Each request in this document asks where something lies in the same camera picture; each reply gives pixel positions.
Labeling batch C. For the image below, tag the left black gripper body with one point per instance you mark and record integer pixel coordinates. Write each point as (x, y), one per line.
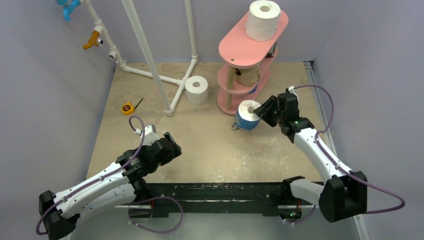
(172, 155)

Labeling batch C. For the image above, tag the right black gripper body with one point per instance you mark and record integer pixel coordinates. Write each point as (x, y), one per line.
(272, 110)

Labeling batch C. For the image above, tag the brown paper roll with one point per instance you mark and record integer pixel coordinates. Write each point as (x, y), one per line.
(247, 76)

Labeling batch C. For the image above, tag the green paper roll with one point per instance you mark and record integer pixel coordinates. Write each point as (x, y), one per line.
(271, 51)

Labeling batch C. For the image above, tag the white paper towel roll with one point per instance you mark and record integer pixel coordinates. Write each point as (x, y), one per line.
(262, 20)

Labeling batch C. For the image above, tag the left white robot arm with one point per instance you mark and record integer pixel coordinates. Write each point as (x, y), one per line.
(120, 183)

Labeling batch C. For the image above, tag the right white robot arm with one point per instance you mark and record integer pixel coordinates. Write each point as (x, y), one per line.
(343, 193)

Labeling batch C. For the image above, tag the pink three-tier shelf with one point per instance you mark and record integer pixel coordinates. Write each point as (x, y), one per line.
(237, 50)

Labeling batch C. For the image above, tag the yellow tape measure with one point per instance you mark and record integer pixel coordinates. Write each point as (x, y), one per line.
(129, 108)

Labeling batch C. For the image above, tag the orange pipe valve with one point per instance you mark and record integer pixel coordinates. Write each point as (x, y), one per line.
(94, 41)

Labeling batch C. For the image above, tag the blue pipe valve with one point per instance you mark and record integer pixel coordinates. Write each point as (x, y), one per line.
(68, 6)

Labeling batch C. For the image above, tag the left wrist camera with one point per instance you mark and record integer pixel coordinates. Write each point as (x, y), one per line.
(150, 135)

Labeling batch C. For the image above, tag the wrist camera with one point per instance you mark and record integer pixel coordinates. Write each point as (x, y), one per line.
(291, 89)
(150, 135)

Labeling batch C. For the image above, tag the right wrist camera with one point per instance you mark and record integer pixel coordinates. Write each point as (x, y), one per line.
(291, 89)

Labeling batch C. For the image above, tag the red handled adjustable wrench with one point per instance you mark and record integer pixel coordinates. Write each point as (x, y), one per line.
(234, 127)

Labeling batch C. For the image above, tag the white pvc pipe frame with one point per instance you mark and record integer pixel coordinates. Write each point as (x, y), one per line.
(169, 106)

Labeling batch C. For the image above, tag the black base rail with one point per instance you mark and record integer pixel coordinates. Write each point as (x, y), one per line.
(269, 199)

